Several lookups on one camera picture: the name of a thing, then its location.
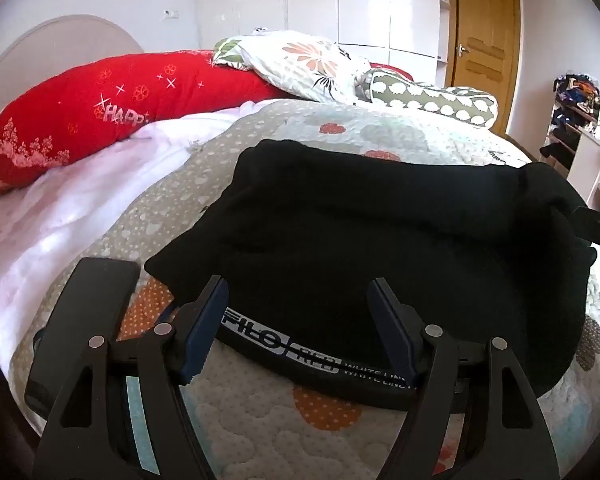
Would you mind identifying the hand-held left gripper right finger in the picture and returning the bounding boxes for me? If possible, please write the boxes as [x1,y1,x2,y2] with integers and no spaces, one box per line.
[366,277,561,480]

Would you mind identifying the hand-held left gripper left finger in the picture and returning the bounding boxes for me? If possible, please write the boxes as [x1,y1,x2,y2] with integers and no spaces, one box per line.
[32,275,230,480]

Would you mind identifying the black pants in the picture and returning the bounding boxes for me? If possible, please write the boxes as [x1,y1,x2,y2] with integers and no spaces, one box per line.
[144,139,598,413]

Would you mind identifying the white shelf unit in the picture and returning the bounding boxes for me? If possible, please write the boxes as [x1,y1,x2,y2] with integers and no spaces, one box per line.
[537,72,600,233]

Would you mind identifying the pile of clutter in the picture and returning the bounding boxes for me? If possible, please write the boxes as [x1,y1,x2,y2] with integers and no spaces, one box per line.
[552,74,600,131]

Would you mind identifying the white blanket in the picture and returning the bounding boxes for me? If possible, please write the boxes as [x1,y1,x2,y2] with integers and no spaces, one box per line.
[0,105,281,356]

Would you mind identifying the green pillow with white pattern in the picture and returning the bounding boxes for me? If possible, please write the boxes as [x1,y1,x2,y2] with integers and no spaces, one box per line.
[355,67,499,131]

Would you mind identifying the patterned quilted bedspread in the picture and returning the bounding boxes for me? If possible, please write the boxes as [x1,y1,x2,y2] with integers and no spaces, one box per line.
[7,99,600,480]

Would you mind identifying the wooden door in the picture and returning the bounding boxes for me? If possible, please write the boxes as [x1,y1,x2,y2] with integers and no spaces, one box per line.
[445,0,522,136]

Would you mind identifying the red printed bolster pillow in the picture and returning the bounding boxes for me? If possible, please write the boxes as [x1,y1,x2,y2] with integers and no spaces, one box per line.
[0,50,286,196]

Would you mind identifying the plain red pillow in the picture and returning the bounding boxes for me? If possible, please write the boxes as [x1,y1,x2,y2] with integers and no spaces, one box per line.
[369,62,415,82]

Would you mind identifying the white floral pillow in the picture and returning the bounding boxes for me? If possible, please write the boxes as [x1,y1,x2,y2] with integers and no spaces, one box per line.
[212,30,372,106]

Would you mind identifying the beige rounded headboard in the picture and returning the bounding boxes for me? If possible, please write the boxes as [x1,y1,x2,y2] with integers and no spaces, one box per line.
[0,15,146,126]

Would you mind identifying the glossy white wardrobe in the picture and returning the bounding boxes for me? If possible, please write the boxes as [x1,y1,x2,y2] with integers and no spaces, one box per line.
[195,0,452,86]

